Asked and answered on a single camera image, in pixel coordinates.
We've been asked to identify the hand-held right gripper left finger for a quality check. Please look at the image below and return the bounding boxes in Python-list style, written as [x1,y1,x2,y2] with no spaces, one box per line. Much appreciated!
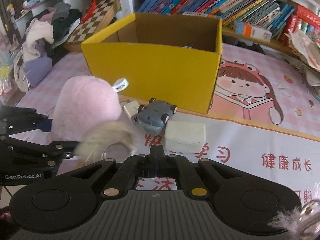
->
[71,145,156,198]

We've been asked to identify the red box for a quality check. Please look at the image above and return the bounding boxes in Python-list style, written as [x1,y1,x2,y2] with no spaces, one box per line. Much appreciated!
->
[280,4,320,43]

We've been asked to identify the white fluffy keychain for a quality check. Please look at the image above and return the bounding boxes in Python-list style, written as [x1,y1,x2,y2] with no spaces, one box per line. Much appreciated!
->
[75,121,138,163]

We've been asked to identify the orange and white carton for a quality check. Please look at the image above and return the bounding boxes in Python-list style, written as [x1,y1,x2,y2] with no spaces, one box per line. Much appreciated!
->
[233,20,273,42]

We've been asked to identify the wooden chess board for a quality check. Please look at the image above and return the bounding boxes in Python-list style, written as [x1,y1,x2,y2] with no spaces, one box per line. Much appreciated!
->
[63,0,122,53]

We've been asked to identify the pile of clothes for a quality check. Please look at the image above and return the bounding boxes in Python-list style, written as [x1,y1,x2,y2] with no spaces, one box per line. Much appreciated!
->
[12,2,83,93]

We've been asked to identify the desktop with pink printed cloth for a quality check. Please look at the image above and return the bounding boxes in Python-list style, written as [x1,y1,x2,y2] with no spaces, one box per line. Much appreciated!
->
[15,42,320,205]

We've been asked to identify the pale fluffy charm with ring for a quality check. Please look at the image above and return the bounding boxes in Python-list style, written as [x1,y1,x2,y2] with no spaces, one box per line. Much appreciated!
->
[267,182,320,240]

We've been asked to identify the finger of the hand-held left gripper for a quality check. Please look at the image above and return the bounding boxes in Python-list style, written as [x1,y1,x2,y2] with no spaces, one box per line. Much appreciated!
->
[0,137,81,167]
[0,106,52,137]

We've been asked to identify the grey toy car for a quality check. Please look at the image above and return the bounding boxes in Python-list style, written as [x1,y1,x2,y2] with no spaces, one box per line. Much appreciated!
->
[132,97,178,134]

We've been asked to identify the white foam block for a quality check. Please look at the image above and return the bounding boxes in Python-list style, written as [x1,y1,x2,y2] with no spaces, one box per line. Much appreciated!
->
[164,120,206,154]

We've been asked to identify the stack of papers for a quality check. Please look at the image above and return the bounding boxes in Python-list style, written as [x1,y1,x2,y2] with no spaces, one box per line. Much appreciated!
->
[285,28,320,98]

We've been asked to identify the pink plush pig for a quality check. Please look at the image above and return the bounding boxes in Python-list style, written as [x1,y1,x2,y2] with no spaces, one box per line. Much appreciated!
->
[51,75,131,143]

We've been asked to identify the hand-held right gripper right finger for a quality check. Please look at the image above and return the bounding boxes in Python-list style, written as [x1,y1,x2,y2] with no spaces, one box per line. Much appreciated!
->
[155,145,241,198]

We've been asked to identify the red tassel ornament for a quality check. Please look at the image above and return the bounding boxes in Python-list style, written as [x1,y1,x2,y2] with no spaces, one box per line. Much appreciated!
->
[81,0,99,23]

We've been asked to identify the white plug charger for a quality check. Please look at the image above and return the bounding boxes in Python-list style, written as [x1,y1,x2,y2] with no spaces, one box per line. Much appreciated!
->
[122,100,141,126]

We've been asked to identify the yellow cardboard box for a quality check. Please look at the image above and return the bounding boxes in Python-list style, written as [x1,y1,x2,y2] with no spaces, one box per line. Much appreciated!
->
[80,12,223,114]

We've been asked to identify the purple garment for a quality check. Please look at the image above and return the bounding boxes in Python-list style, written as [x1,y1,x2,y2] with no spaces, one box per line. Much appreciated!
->
[23,56,53,89]

